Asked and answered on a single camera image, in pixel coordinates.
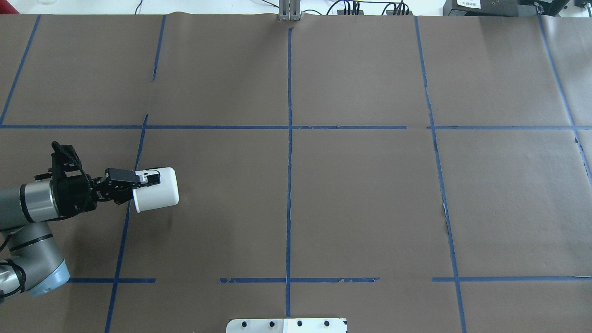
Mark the white smiley enamel mug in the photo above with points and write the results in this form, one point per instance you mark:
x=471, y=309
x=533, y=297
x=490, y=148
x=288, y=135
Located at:
x=158, y=188

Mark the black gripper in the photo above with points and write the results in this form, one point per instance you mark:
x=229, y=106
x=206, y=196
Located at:
x=74, y=195

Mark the grey aluminium camera post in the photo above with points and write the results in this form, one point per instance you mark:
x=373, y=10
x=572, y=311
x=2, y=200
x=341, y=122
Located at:
x=289, y=10

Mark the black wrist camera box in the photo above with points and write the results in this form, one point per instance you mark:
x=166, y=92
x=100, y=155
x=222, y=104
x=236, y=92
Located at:
x=64, y=159

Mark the black equipment box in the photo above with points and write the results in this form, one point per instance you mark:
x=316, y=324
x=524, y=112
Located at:
x=503, y=8

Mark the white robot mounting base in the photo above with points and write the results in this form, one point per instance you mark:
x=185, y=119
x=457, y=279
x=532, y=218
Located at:
x=287, y=325

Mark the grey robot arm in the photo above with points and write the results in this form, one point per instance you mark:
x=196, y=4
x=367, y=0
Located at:
x=35, y=264

